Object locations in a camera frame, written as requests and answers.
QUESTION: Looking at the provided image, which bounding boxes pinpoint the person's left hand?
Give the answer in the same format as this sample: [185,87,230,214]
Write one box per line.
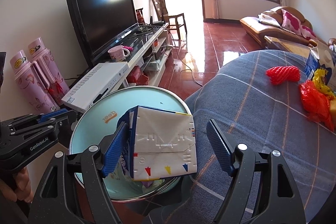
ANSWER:
[0,166,34,203]

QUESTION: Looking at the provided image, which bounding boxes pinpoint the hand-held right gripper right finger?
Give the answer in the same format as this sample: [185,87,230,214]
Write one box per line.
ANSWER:
[206,119,307,224]

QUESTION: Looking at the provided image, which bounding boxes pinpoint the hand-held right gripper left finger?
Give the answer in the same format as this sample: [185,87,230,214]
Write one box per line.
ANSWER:
[28,121,132,224]

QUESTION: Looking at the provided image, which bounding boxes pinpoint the white folded clothes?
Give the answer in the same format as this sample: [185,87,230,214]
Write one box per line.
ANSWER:
[257,11,282,27]

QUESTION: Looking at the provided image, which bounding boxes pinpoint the yellow snack packet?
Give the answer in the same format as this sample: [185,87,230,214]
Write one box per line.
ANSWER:
[312,68,336,100]

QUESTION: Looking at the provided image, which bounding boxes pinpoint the pink thermos flask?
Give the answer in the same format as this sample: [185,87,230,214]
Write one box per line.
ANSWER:
[10,49,60,112]
[28,37,70,106]

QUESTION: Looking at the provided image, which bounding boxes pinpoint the red shelf packet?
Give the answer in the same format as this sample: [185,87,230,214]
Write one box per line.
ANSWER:
[127,67,149,84]

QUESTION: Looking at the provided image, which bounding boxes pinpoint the glass top coffee table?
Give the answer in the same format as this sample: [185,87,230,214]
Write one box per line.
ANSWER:
[264,35,319,59]

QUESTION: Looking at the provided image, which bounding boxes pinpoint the wooden chair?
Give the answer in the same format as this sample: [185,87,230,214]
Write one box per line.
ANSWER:
[150,0,188,35]

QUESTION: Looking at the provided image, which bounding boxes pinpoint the white floor cable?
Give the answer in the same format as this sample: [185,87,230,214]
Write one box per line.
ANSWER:
[168,30,204,86]

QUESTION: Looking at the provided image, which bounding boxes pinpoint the red orange plastic bag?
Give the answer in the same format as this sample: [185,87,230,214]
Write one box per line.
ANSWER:
[299,80,335,131]

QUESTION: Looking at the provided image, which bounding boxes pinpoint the blue gable top carton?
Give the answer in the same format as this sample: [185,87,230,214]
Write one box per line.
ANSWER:
[304,42,336,83]

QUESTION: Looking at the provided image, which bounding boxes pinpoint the blue plaid tablecloth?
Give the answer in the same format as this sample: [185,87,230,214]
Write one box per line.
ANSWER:
[147,49,336,224]

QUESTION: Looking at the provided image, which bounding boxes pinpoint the light blue plastic bin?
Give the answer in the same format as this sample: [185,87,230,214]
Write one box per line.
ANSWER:
[69,85,193,203]

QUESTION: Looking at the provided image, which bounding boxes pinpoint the black flat television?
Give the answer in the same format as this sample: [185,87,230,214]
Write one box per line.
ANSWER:
[65,0,139,64]

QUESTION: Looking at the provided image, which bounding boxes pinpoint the brown leather chaise sofa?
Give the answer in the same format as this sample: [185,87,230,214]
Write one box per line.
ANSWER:
[240,6,319,47]

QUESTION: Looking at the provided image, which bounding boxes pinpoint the red foam fruit net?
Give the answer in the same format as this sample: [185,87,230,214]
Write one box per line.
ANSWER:
[266,66,300,85]

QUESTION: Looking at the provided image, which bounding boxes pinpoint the white set-top box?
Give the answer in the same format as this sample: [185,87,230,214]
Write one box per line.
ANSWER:
[61,61,129,114]

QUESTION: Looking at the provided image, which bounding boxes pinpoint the white pink flower pillow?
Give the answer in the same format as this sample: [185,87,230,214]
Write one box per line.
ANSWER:
[299,25,317,39]
[281,9,306,31]

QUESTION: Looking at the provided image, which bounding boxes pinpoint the white green wipes pack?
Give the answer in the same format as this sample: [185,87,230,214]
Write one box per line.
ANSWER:
[146,60,164,72]

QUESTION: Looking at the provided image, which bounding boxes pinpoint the crushed blue white carton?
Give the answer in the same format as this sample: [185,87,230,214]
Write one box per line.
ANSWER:
[117,105,198,182]

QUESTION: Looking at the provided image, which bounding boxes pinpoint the white television stand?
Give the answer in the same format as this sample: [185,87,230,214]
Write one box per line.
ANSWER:
[87,23,174,88]

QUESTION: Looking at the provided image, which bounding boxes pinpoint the black router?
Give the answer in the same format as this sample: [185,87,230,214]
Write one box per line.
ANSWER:
[150,15,164,26]

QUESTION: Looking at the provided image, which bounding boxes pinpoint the pink mug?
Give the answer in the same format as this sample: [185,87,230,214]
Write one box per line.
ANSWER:
[108,46,131,62]

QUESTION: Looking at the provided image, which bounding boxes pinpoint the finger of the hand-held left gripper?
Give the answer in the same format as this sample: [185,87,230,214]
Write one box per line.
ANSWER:
[37,108,70,125]

